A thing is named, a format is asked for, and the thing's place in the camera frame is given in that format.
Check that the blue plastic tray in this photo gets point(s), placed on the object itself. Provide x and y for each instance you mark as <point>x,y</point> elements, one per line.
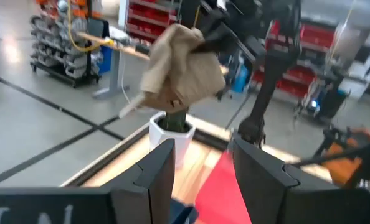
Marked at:
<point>182,213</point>

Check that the blue bin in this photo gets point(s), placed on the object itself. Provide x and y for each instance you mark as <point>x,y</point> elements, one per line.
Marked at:
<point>105,62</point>

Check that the green cactus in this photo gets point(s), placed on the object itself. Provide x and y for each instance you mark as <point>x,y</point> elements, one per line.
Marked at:
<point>174,121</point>

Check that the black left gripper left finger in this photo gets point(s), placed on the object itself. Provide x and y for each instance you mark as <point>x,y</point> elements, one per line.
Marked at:
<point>160,186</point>

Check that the desk with grey leg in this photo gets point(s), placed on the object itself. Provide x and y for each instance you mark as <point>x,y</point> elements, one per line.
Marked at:
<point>115,68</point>

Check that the white plant pot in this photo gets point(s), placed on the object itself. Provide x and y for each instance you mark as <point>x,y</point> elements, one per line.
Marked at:
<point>169,140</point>

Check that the shelf with red bins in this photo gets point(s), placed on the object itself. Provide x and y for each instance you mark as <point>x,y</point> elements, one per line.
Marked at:
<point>315,34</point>
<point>147,18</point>

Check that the black wheeled cart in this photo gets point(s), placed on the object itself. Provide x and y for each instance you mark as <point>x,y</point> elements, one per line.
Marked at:
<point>331,102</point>

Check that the red plastic tray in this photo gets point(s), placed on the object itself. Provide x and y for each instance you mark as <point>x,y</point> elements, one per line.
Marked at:
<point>219,193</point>

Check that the tan baseball cap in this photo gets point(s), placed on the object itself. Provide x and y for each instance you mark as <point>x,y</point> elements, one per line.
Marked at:
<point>185,74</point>

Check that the orange machine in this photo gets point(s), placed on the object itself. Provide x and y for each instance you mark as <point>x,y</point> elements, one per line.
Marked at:
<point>340,168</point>

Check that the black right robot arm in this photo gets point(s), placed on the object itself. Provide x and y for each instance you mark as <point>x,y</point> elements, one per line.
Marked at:
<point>266,90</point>

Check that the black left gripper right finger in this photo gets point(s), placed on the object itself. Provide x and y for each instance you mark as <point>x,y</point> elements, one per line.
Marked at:
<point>259,193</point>

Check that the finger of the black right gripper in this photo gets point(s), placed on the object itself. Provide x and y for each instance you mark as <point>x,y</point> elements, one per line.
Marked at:
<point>210,43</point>

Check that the cart with grey parts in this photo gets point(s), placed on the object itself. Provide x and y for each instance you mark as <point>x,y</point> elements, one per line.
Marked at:
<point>54,40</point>

